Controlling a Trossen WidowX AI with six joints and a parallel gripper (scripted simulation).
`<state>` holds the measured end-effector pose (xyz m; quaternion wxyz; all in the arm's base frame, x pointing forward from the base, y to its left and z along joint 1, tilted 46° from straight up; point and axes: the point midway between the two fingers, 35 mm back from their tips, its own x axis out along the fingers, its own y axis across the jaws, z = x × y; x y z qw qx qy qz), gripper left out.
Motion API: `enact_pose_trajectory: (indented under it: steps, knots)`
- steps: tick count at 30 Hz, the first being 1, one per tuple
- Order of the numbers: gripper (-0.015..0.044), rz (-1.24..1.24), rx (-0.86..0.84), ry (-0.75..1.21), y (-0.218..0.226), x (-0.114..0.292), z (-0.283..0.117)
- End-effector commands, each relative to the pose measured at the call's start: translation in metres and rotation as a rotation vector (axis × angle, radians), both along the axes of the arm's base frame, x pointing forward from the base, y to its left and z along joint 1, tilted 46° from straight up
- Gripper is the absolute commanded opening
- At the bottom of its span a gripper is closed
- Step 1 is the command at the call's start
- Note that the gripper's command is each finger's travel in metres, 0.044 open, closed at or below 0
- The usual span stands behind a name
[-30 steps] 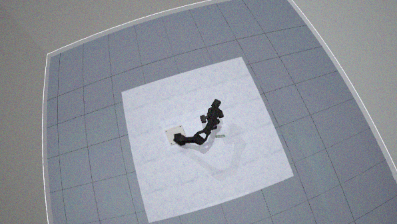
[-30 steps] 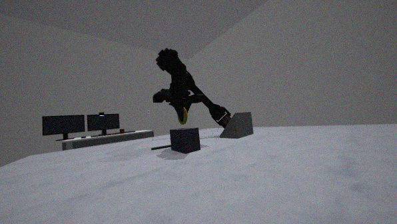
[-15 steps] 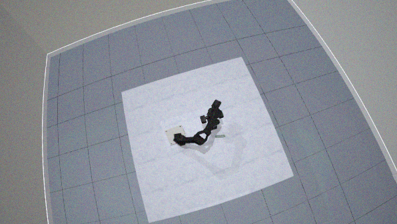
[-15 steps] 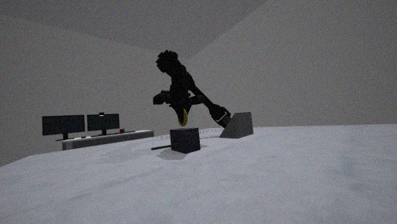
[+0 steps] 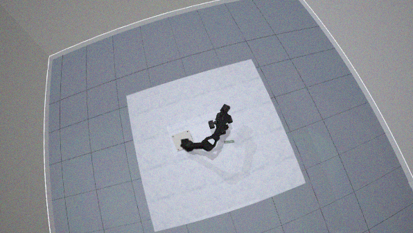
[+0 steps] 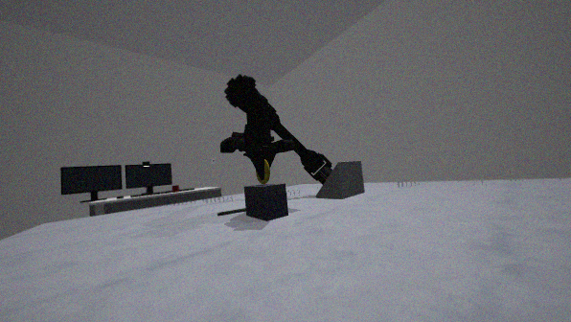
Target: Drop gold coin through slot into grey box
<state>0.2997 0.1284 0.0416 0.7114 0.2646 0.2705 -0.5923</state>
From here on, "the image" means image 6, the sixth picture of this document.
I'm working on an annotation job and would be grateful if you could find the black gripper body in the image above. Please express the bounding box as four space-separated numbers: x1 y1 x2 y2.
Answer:
220 115 295 153

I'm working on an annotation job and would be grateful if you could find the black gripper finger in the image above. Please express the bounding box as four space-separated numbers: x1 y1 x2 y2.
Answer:
243 150 264 180
264 150 279 168

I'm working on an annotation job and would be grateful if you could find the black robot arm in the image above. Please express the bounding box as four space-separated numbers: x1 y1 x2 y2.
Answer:
224 74 332 184

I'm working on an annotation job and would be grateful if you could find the gold coin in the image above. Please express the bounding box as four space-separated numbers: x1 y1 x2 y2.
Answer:
256 159 270 184

